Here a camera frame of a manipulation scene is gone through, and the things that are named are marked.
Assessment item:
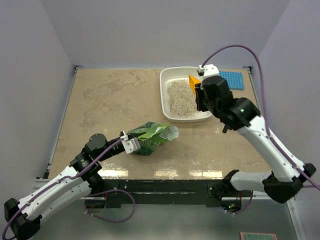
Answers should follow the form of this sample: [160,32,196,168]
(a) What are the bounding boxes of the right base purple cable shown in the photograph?
[224,192,255,216]

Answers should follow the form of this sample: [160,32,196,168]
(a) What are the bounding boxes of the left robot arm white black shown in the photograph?
[2,131,141,240]

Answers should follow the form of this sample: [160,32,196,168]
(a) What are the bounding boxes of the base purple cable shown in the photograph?
[84,188,137,222]
[224,192,255,216]

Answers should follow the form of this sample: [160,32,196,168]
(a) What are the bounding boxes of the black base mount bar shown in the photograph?
[91,179,251,208]

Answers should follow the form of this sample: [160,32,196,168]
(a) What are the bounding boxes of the green litter bag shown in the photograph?
[128,122,179,156]

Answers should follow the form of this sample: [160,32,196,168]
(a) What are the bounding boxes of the white litter box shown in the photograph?
[159,66,212,123]

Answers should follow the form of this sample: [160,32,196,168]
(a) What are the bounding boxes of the pink green card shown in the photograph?
[240,232,277,240]

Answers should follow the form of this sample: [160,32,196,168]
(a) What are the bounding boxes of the blue studded plate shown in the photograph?
[219,71,245,91]

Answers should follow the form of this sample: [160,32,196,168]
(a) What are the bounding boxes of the orange plastic scoop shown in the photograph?
[188,75,201,96]

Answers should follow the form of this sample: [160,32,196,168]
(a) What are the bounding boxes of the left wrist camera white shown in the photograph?
[119,131,141,154]

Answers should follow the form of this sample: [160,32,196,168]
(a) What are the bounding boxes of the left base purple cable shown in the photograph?
[84,188,137,222]

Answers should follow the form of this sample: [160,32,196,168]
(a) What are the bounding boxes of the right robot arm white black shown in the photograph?
[189,75,316,204]

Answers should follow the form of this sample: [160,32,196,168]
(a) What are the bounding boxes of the cat litter granules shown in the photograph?
[167,79,198,119]

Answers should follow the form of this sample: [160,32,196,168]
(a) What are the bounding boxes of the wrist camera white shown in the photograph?
[119,131,141,154]
[197,64,220,82]

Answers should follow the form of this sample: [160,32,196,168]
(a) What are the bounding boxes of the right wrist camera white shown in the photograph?
[197,64,220,82]

